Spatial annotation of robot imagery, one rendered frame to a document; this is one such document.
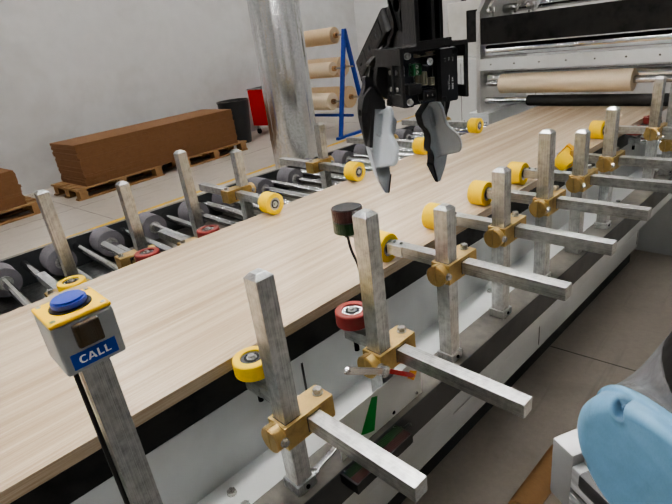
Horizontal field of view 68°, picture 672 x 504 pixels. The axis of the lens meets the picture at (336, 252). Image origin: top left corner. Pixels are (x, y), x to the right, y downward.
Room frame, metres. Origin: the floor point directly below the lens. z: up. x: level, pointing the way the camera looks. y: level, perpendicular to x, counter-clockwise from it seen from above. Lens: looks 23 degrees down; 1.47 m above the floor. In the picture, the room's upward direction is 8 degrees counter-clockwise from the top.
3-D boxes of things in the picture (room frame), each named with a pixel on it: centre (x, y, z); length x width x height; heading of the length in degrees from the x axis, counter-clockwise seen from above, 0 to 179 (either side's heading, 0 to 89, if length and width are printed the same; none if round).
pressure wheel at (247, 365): (0.85, 0.20, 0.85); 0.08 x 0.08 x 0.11
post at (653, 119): (2.03, -1.37, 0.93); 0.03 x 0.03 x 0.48; 41
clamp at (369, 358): (0.89, -0.08, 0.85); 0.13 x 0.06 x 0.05; 131
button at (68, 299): (0.53, 0.32, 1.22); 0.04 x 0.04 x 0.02
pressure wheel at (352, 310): (0.98, -0.02, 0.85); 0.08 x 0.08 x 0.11
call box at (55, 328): (0.53, 0.32, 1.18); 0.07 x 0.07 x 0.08; 41
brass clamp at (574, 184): (1.55, -0.83, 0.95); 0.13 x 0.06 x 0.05; 131
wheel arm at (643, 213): (1.39, -0.66, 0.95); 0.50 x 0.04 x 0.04; 41
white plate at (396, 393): (0.83, -0.06, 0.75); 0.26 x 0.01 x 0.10; 131
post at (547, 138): (1.37, -0.62, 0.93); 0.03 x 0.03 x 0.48; 41
